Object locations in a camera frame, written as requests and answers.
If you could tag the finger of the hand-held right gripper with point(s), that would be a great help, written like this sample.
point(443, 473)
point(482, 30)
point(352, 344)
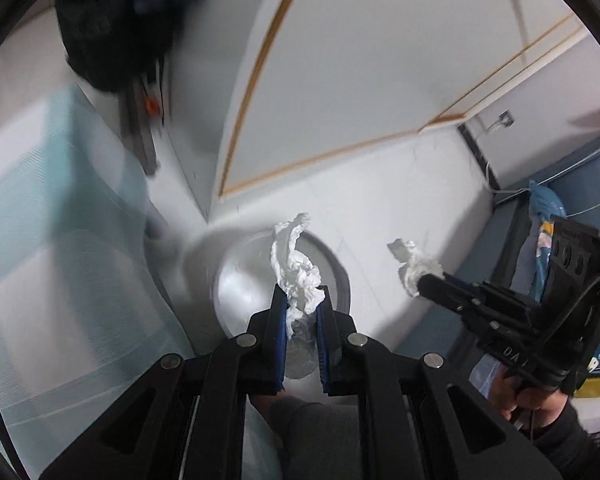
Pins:
point(465, 286)
point(437, 290)

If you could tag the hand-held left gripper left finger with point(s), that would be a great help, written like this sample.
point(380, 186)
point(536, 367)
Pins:
point(280, 335)

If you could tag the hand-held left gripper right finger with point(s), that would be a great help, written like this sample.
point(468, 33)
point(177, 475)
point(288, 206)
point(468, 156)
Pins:
point(322, 340)

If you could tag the white tissue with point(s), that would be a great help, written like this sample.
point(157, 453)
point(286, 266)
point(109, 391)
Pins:
point(295, 270)
point(415, 267)

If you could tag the white round trash bin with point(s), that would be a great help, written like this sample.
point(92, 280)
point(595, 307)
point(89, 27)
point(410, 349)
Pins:
point(240, 285)

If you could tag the person's right forearm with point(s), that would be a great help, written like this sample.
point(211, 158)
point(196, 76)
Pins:
point(570, 450)

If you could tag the person's right hand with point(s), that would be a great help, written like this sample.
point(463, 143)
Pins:
point(535, 407)

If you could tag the person's grey trouser leg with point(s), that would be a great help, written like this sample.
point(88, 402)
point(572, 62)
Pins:
point(320, 440)

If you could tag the blue printed pillow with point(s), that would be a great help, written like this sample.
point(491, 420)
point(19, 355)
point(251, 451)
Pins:
point(545, 210)

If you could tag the blue upholstered bed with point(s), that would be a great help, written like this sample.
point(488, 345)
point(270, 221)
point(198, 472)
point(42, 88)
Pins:
point(585, 190)

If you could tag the white wardrobe with wood trim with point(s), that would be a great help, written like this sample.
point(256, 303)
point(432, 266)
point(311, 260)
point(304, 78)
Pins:
point(355, 85)

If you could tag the teal white checkered tablecloth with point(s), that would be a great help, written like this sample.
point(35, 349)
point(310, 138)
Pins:
point(55, 260)

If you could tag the small orange object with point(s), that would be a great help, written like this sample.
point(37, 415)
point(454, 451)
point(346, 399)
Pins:
point(151, 106)

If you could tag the black hanging jacket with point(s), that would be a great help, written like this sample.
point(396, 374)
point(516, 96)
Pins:
point(100, 25)

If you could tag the wall socket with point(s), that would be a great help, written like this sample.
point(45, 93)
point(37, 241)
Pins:
point(506, 119)

